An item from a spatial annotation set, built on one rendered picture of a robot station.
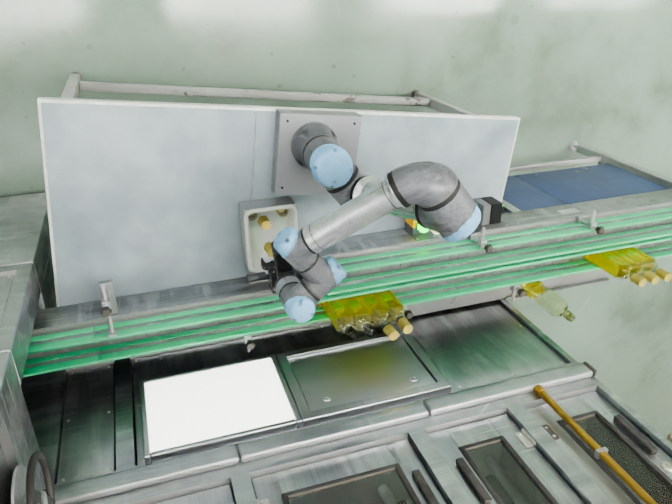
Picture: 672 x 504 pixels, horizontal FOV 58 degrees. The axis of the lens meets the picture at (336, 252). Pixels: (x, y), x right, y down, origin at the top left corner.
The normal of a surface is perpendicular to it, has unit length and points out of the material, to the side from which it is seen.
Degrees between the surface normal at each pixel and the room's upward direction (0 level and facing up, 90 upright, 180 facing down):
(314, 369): 90
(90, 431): 90
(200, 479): 90
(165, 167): 0
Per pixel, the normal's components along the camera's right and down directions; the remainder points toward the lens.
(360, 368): -0.01, -0.90
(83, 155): 0.32, 0.41
